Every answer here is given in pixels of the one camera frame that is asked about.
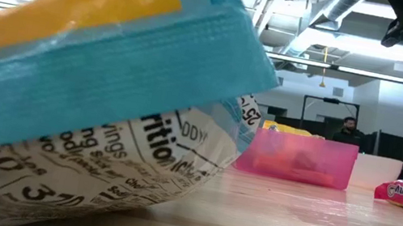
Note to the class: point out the person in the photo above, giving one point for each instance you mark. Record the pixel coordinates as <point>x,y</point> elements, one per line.
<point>350,134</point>

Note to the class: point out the blue yellow Maruchan ramen pack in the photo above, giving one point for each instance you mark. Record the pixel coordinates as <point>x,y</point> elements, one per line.
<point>109,73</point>

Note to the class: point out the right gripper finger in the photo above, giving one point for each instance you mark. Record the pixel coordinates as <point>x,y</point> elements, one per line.
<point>397,35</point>

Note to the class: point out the long ceiling light strip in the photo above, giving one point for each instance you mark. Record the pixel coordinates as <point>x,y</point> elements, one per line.
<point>372,74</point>

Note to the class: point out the pink translucent bowl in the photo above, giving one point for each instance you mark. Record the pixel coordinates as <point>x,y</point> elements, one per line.
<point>376,173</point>

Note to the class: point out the black background gantry frame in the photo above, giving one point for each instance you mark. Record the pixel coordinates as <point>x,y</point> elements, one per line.
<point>305,106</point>

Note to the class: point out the pink plastic bin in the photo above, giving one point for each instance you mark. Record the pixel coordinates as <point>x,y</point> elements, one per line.
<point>296,157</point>

